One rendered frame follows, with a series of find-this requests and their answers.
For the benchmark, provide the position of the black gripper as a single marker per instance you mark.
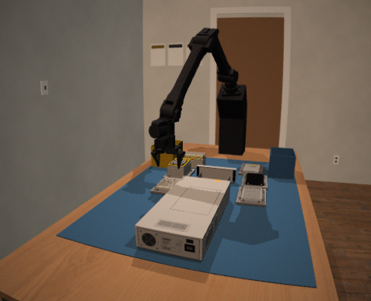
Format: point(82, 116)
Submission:
point(174, 151)

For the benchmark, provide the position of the yellow open-top bin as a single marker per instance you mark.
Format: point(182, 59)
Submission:
point(165, 159)

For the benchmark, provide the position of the white rectangular plate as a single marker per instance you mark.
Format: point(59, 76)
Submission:
point(251, 168)

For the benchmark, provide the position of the blue bench mat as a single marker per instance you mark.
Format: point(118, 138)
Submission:
point(265, 244)

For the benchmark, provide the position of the dark blue open bin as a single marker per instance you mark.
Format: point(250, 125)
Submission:
point(282, 164)

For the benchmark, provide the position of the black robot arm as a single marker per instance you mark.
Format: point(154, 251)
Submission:
point(200, 45)

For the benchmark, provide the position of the white multiwell plate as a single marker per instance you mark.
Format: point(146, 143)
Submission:
point(251, 194)

